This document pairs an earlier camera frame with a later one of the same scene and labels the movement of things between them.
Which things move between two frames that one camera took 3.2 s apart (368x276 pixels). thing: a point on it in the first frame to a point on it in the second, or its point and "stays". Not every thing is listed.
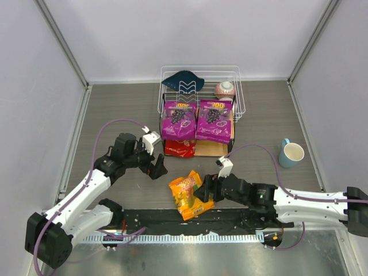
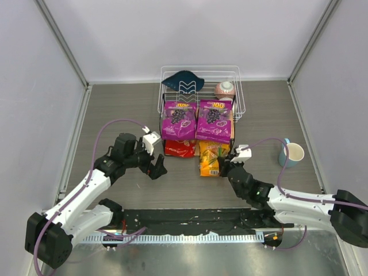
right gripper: [214, 188] to [227, 168]
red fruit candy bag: [180, 148] stays
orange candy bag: [188, 204] to [209, 151]
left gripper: [151, 166] stays
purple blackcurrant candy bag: [179, 120] stays
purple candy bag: [214, 121] stays
